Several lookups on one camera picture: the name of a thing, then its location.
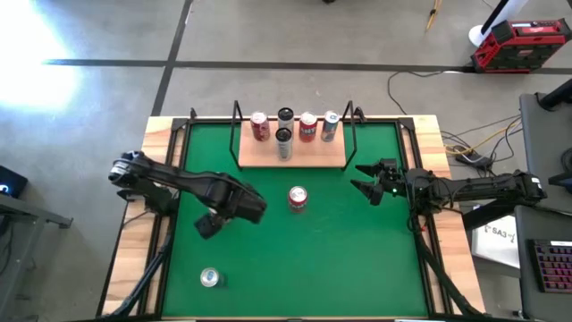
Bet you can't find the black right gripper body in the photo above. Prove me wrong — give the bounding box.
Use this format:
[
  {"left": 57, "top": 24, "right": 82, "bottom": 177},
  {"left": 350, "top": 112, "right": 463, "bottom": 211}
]
[{"left": 377, "top": 158, "right": 410, "bottom": 198}]

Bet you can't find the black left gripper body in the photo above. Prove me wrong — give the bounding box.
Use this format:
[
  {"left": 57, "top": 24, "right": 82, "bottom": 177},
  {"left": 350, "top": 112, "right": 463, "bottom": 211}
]
[{"left": 193, "top": 212, "right": 225, "bottom": 241}]

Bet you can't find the silver can blue tab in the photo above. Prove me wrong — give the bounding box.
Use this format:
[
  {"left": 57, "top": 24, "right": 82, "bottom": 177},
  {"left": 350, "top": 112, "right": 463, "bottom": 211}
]
[{"left": 199, "top": 267, "right": 227, "bottom": 289}]

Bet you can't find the red Fanta can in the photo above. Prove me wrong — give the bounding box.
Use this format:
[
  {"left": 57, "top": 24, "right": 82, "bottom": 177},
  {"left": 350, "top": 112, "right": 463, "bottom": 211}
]
[{"left": 298, "top": 111, "right": 319, "bottom": 144}]

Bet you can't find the red can blue logo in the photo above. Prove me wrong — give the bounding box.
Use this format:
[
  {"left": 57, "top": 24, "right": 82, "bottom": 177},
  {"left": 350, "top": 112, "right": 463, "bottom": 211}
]
[{"left": 248, "top": 110, "right": 272, "bottom": 142}]

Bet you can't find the wooden board platform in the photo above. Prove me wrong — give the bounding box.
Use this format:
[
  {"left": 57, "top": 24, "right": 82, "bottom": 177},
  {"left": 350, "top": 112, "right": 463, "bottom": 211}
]
[{"left": 230, "top": 99, "right": 358, "bottom": 172}]

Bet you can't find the red can silver lid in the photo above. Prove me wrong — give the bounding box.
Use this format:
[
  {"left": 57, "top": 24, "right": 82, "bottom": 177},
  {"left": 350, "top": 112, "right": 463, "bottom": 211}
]
[{"left": 287, "top": 185, "right": 309, "bottom": 215}]

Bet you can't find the black power strip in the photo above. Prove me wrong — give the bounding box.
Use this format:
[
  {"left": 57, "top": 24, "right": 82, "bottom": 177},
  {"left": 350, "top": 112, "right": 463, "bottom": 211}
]
[{"left": 453, "top": 145, "right": 492, "bottom": 170}]

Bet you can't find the green felt mat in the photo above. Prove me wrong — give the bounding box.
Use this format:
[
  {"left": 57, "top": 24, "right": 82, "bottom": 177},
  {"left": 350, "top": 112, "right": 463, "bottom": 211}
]
[{"left": 161, "top": 121, "right": 429, "bottom": 318}]

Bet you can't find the black desk leg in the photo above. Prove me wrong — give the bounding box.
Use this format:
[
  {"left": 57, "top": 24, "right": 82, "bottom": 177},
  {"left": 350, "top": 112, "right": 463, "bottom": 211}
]
[{"left": 462, "top": 196, "right": 533, "bottom": 232}]

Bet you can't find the white printed box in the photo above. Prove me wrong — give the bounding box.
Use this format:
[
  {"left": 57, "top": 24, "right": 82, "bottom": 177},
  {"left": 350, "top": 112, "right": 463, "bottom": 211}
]
[{"left": 471, "top": 215, "right": 522, "bottom": 269}]

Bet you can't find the grey desk top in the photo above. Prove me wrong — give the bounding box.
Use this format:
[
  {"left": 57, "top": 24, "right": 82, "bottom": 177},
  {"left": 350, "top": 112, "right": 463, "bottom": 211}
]
[
  {"left": 519, "top": 91, "right": 572, "bottom": 215},
  {"left": 513, "top": 204, "right": 572, "bottom": 322}
]

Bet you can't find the yellow wooden stick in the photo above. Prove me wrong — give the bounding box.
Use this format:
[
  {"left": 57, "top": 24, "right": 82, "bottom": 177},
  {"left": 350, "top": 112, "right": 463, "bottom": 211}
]
[{"left": 425, "top": 0, "right": 445, "bottom": 33}]

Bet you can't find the white stand with black stripe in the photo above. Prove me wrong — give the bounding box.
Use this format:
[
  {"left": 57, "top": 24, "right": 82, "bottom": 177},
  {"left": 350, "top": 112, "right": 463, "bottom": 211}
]
[{"left": 468, "top": 0, "right": 531, "bottom": 47}]

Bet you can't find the grey metal table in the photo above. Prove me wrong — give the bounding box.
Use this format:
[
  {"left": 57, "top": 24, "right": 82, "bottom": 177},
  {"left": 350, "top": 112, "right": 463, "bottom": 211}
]
[{"left": 0, "top": 191, "right": 74, "bottom": 321}]

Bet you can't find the black backlit keyboard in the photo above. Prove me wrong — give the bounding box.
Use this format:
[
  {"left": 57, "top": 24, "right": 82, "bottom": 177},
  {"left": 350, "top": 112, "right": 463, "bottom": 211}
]
[{"left": 528, "top": 239, "right": 572, "bottom": 295}]

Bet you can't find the red black toolbox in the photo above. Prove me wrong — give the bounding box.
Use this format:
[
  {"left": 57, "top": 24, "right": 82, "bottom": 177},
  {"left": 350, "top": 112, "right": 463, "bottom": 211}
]
[{"left": 470, "top": 18, "right": 572, "bottom": 74}]

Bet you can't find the black device with blue light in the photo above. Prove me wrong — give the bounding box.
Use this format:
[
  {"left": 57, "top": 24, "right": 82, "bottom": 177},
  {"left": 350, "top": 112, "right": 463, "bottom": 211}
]
[{"left": 0, "top": 164, "right": 29, "bottom": 199}]

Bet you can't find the black floor cable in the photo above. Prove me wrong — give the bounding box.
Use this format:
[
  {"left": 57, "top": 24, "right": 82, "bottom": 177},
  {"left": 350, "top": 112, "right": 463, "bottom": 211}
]
[{"left": 386, "top": 70, "right": 475, "bottom": 116}]

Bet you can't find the yellow cable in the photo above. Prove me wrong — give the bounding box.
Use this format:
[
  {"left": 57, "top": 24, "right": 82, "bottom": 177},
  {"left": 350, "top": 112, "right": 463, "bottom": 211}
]
[{"left": 444, "top": 118, "right": 523, "bottom": 157}]

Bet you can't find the black metal table frame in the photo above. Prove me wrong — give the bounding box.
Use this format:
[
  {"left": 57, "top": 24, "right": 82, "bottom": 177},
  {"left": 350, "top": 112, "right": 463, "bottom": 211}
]
[{"left": 96, "top": 106, "right": 486, "bottom": 321}]

